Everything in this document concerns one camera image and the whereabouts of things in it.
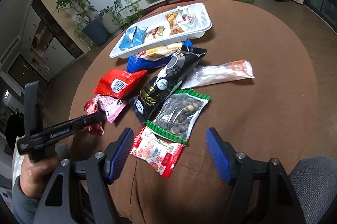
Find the red storage boxes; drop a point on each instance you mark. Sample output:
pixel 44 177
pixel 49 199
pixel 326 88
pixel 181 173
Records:
pixel 170 2

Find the red snack bag with barcode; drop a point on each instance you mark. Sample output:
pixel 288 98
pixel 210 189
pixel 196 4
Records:
pixel 119 83

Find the plant in white pot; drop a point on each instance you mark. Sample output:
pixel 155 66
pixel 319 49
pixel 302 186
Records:
pixel 121 14

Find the white crumpled snack wrapper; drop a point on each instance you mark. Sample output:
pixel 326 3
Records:
pixel 186 19

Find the black snack bag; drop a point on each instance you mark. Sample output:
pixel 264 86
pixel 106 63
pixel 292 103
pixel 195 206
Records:
pixel 169 78

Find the orange yellow snack packet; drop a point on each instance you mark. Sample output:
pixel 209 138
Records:
pixel 172 19

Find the blue yellow chip bag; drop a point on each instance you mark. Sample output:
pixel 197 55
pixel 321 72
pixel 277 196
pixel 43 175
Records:
pixel 154 58

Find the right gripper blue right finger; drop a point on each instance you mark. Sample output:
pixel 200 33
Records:
pixel 222 154

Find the brown round table cloth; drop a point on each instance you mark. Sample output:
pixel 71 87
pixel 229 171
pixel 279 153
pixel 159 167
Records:
pixel 271 116

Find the white plastic tray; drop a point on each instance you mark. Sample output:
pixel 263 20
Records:
pixel 158 31

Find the plant in dark blue pot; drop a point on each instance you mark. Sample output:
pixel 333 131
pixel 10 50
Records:
pixel 87 29

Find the grey upholstered chair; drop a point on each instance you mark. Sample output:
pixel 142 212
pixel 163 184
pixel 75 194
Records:
pixel 314 181

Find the red white fruit snack packet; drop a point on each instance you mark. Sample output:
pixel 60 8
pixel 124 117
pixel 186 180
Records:
pixel 160 155

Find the person's left hand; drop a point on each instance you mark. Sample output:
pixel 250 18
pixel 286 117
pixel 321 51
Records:
pixel 31 180

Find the pink red snack packet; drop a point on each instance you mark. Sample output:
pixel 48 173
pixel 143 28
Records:
pixel 112 107

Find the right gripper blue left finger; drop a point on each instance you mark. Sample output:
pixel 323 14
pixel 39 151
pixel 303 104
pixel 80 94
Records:
pixel 116 155

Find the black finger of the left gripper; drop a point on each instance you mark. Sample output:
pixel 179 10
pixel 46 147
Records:
pixel 93 122

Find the wooden display cabinet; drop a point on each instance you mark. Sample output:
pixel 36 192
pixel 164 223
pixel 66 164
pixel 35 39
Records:
pixel 48 40

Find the green edged nut bag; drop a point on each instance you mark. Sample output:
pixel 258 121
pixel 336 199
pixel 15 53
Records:
pixel 178 115

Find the clear white orange snack packet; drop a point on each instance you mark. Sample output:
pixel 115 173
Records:
pixel 210 75

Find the light blue snack packet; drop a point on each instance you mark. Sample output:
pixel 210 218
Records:
pixel 133 37

